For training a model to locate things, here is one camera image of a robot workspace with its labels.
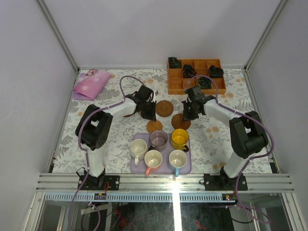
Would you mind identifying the rolled dark sock middle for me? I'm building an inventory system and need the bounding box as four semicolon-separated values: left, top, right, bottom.
182;64;197;79

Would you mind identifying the yellow mug black rim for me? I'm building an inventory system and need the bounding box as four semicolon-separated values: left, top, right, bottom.
171;128;190;152

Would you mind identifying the dark grooved wooden coaster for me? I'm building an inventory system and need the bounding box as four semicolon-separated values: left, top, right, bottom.
171;114;191;130
156;100;174;117

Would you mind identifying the pink folded cloth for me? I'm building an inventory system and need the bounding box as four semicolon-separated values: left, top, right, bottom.
73;69;111;101

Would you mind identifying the blue slotted cable duct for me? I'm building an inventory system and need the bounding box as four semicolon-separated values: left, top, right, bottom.
45;192;224;202

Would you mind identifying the rolled dark sock far left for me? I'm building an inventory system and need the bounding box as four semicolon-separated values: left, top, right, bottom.
168;57;182;69

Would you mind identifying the purple glass mug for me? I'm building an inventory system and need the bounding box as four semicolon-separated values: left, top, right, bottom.
148;130;168;152

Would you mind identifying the aluminium front rail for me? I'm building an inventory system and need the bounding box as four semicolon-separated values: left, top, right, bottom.
36;173;295;193

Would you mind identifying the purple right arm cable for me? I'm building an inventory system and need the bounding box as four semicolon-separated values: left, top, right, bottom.
184;75;275;224

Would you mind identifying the cream white mug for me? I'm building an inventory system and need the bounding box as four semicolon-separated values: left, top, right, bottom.
129;139;149;166

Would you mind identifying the rolled dark sock right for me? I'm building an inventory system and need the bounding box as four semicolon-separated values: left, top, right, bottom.
208;65;224;78

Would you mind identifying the orange wooden compartment box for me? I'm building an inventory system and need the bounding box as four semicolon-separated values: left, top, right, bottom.
167;59;227;95

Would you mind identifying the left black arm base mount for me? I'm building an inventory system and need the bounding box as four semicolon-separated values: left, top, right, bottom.
76;167;120;192

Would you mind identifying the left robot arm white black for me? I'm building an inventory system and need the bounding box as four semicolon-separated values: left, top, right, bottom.
75;85;156;190

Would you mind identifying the light wooden coaster front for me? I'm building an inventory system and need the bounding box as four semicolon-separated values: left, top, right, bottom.
146;120;163;133

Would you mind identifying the cream mug pink handle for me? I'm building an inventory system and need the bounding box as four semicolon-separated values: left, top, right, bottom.
144;150;163;176

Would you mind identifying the rolled dark sock front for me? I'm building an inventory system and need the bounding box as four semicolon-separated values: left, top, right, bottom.
197;77;212;90

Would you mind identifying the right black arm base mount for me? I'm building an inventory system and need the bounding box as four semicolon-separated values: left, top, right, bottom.
199;174;248;191

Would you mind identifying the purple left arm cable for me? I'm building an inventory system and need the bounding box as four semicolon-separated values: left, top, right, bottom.
67;76;146;231

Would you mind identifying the rolled dark sock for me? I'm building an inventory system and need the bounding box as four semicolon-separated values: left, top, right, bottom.
208;65;224;78
197;77;212;90
182;64;197;79
168;57;182;69

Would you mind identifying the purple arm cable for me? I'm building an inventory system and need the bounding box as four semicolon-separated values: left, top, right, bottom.
184;75;275;224
67;76;146;231

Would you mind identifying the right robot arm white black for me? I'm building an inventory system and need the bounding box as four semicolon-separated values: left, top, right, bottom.
182;86;269;190

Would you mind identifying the cream mug blue handle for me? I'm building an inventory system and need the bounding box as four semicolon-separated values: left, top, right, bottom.
169;150;187;177

